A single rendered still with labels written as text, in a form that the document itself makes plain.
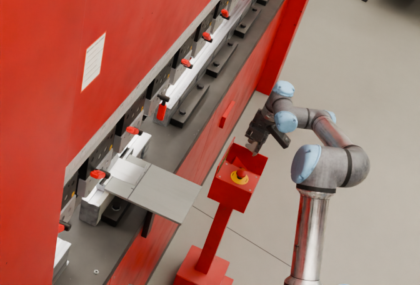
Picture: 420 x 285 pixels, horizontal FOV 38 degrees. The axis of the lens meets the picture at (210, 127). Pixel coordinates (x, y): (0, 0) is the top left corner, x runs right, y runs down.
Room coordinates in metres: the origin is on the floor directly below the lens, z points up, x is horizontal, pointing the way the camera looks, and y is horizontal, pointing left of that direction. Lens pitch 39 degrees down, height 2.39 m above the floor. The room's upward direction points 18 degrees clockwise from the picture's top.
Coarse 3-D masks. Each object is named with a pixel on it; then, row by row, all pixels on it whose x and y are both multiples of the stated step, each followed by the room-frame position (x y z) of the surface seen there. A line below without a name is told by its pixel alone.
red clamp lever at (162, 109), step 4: (160, 96) 1.49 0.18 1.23; (164, 96) 1.49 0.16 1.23; (164, 100) 1.48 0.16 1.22; (168, 100) 1.48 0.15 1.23; (160, 104) 1.49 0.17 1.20; (164, 104) 1.49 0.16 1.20; (160, 108) 1.48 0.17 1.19; (164, 108) 1.49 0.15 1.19; (160, 112) 1.48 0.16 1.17; (164, 112) 1.49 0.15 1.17; (156, 116) 1.49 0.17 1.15; (160, 116) 1.48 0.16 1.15; (160, 120) 1.49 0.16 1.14
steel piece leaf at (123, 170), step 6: (120, 162) 1.38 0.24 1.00; (126, 162) 1.39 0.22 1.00; (114, 168) 1.35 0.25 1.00; (120, 168) 1.36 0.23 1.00; (126, 168) 1.37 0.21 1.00; (132, 168) 1.38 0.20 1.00; (138, 168) 1.38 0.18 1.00; (144, 168) 1.37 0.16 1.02; (114, 174) 1.32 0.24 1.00; (120, 174) 1.33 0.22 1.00; (126, 174) 1.34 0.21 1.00; (132, 174) 1.35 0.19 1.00; (138, 174) 1.36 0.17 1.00; (126, 180) 1.32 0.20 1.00; (132, 180) 1.33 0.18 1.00; (138, 180) 1.33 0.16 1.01
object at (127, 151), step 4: (128, 148) 1.47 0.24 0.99; (132, 148) 1.47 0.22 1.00; (124, 152) 1.44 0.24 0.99; (128, 152) 1.44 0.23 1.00; (120, 156) 1.42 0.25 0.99; (124, 156) 1.42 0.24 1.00; (100, 180) 1.29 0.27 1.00; (104, 180) 1.30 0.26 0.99; (100, 184) 1.28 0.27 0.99; (100, 188) 1.28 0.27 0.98
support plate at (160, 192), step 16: (128, 160) 1.41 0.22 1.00; (144, 176) 1.36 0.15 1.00; (160, 176) 1.38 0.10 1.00; (176, 176) 1.40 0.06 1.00; (112, 192) 1.25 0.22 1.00; (128, 192) 1.27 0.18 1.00; (144, 192) 1.29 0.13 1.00; (160, 192) 1.31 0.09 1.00; (176, 192) 1.33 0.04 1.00; (192, 192) 1.36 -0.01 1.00; (144, 208) 1.24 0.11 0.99; (160, 208) 1.25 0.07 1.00; (176, 208) 1.27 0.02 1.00
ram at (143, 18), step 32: (96, 0) 0.98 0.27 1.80; (128, 0) 1.13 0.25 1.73; (160, 0) 1.34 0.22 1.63; (192, 0) 1.65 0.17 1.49; (96, 32) 0.99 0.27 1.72; (128, 32) 1.17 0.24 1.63; (160, 32) 1.40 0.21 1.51; (128, 64) 1.20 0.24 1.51; (96, 96) 1.04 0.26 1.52; (96, 128) 1.07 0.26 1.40
